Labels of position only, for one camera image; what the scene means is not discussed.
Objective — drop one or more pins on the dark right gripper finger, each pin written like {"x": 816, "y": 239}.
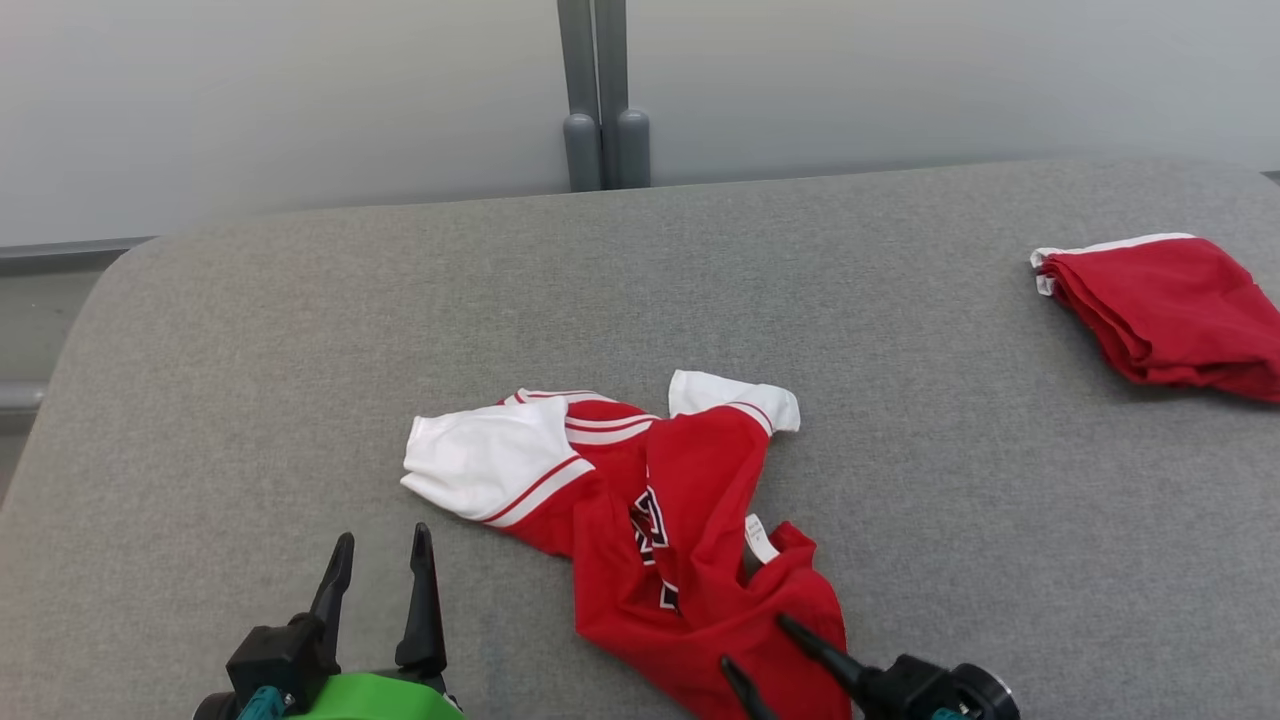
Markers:
{"x": 750, "y": 695}
{"x": 825, "y": 655}

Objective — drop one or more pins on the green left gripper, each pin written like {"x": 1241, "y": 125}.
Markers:
{"x": 370, "y": 700}

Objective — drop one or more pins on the red shirt white sleeves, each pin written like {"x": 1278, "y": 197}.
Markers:
{"x": 700, "y": 480}

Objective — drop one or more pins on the red shorts white stripe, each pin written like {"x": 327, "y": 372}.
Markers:
{"x": 1170, "y": 310}

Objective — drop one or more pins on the grey fabric sofa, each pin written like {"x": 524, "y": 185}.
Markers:
{"x": 300, "y": 350}

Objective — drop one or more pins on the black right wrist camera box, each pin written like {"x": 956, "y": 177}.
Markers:
{"x": 905, "y": 690}

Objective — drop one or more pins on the grey metal frame rail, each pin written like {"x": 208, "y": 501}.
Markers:
{"x": 60, "y": 255}

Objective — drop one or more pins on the grey upright post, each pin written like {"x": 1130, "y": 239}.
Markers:
{"x": 630, "y": 150}
{"x": 578, "y": 100}

